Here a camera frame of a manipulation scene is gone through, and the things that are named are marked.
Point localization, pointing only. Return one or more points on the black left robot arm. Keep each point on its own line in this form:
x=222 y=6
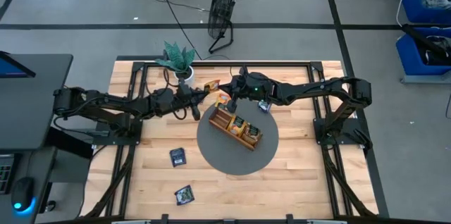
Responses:
x=105 y=102

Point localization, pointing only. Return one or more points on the black caster wheel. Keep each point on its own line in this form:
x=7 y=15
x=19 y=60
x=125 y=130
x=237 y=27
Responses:
x=51 y=205

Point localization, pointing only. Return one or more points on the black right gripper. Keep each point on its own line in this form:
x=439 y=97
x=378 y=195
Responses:
x=253 y=88

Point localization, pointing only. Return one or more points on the green artificial plant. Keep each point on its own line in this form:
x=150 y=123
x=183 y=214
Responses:
x=176 y=58

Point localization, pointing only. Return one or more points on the dark blue tea packet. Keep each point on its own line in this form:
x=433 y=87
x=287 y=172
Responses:
x=264 y=107
x=184 y=195
x=178 y=157

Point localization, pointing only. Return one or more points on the black metal bar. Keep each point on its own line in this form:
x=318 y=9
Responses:
x=419 y=39

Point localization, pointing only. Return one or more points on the round grey woven placemat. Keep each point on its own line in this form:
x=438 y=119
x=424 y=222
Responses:
x=229 y=160

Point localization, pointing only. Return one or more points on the black floor fan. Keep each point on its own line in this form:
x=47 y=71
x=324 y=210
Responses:
x=222 y=5

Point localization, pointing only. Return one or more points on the silver metal bracket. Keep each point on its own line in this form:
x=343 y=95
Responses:
x=326 y=222
x=132 y=222

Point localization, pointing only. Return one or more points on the blue storage bin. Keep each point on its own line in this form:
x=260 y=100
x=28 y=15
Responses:
x=408 y=58
x=412 y=9

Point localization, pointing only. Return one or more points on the black computer mouse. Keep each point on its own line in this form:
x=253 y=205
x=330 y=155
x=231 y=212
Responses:
x=22 y=194

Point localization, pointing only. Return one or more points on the wooden tea organizer box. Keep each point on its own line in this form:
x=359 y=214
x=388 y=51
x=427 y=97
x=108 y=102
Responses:
x=220 y=120

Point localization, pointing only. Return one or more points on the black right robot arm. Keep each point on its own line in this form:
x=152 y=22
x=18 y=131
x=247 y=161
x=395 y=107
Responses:
x=317 y=90

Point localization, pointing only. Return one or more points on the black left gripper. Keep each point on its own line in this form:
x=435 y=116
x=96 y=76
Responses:
x=183 y=99

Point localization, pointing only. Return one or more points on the black desk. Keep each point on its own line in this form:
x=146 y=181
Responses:
x=35 y=104

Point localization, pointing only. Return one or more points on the black keyboard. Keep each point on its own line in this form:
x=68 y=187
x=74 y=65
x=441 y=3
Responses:
x=5 y=176

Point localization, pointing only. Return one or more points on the black table clamp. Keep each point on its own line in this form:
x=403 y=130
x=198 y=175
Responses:
x=290 y=218
x=164 y=218

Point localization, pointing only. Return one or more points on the white plant pot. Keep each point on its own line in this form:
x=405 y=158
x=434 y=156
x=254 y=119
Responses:
x=189 y=76

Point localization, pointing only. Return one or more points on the blue-lit computer monitor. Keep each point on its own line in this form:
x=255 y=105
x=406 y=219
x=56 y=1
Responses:
x=10 y=69

